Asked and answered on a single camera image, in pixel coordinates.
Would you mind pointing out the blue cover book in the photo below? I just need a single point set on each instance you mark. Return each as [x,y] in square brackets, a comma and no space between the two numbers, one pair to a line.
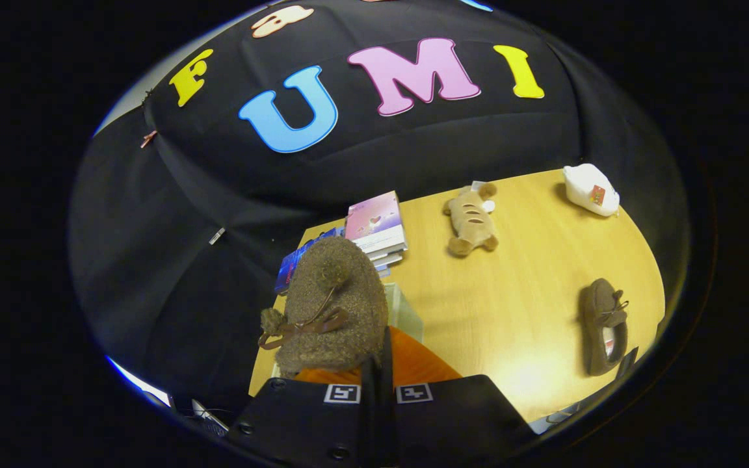
[293,263]

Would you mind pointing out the white plush toy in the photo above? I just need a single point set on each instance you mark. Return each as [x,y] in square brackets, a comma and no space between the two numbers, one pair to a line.
[586,188]

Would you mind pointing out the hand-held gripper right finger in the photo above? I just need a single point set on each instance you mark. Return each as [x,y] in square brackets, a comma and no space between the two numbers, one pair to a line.
[388,364]

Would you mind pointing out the black backdrop cloth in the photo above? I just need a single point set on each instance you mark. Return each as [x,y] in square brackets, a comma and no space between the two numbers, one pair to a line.
[173,260]

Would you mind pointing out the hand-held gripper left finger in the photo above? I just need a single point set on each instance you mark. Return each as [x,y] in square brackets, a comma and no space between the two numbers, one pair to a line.
[296,416]

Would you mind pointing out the pink cover book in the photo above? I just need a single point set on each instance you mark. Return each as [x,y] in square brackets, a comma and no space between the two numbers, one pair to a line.
[374,218]

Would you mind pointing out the brown bread plush toy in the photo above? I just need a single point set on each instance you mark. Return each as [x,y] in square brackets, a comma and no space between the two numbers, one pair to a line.
[469,221]

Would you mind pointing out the green fabric storage box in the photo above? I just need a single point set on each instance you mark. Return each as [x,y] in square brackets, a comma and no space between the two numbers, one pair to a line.
[406,315]

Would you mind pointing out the copper clip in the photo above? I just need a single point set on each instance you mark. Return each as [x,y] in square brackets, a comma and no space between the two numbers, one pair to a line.
[148,138]

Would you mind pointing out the brown fuzzy shoe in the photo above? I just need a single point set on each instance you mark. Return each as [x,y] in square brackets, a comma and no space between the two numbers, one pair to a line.
[335,292]
[599,312]

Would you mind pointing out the white spine book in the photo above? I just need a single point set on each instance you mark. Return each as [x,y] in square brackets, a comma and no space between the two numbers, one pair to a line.
[387,260]

